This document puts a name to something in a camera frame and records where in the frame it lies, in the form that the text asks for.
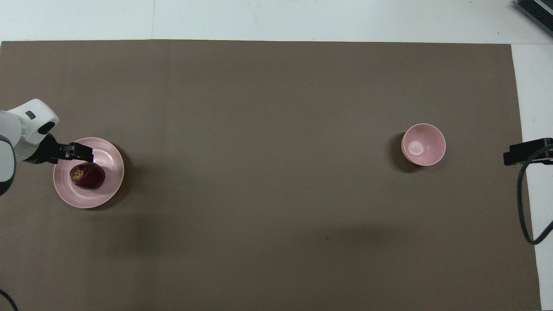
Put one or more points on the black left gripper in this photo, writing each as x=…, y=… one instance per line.
x=47, y=153

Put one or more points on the dark red apple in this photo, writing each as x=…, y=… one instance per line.
x=90, y=177

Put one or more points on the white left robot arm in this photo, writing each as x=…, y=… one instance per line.
x=26, y=125

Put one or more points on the pink plate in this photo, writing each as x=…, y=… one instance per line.
x=90, y=198

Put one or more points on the pink bowl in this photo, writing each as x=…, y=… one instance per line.
x=423, y=144

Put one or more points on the black ribbed device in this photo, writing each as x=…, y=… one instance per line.
x=538, y=8

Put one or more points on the brown table mat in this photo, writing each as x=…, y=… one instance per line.
x=268, y=172

